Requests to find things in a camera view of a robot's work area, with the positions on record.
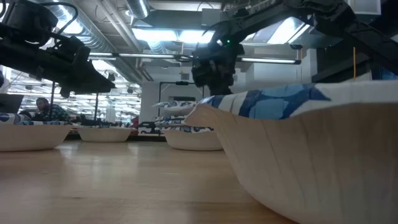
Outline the black rectangular stand frame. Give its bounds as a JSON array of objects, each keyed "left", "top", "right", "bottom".
[{"left": 157, "top": 80, "right": 205, "bottom": 110}]

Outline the large spiral ventilation duct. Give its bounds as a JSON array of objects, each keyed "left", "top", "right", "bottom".
[{"left": 29, "top": 0, "right": 113, "bottom": 54}]

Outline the dark monitor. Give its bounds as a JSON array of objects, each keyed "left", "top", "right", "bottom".
[{"left": 0, "top": 93, "right": 25, "bottom": 114}]

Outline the red object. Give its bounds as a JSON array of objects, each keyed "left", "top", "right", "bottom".
[{"left": 130, "top": 115, "right": 140, "bottom": 134}]

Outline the blue white patterned paper bowl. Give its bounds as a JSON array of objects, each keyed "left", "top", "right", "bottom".
[
  {"left": 154, "top": 115, "right": 215, "bottom": 133},
  {"left": 152, "top": 100, "right": 200, "bottom": 118},
  {"left": 0, "top": 112, "right": 73, "bottom": 152},
  {"left": 76, "top": 124, "right": 135, "bottom": 143},
  {"left": 183, "top": 80, "right": 398, "bottom": 224},
  {"left": 161, "top": 126, "right": 223, "bottom": 152}
]

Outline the person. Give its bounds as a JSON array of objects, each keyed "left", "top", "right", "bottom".
[{"left": 33, "top": 97, "right": 72, "bottom": 123}]

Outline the silver ventilation duct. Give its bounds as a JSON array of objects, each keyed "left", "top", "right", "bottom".
[{"left": 126, "top": 0, "right": 150, "bottom": 19}]

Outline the black aluminium table frame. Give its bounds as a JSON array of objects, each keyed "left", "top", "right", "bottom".
[{"left": 63, "top": 132, "right": 167, "bottom": 141}]

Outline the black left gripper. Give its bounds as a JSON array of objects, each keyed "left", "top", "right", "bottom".
[{"left": 39, "top": 34, "right": 116, "bottom": 99}]

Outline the ceiling light panel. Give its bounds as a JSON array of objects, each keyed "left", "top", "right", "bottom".
[{"left": 132, "top": 27, "right": 216, "bottom": 44}]

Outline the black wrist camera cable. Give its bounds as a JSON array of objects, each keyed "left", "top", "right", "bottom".
[{"left": 39, "top": 1, "right": 79, "bottom": 35}]

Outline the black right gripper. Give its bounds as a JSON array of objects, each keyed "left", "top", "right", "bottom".
[{"left": 190, "top": 39, "right": 246, "bottom": 96}]

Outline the ceiling tube light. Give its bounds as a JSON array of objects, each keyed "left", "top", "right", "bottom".
[
  {"left": 88, "top": 52, "right": 187, "bottom": 60},
  {"left": 238, "top": 57, "right": 302, "bottom": 65}
]

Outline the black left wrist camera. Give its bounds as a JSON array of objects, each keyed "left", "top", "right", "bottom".
[{"left": 2, "top": 0, "right": 59, "bottom": 43}]

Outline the bright skylight panel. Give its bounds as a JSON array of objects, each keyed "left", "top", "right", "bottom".
[{"left": 245, "top": 16, "right": 312, "bottom": 45}]

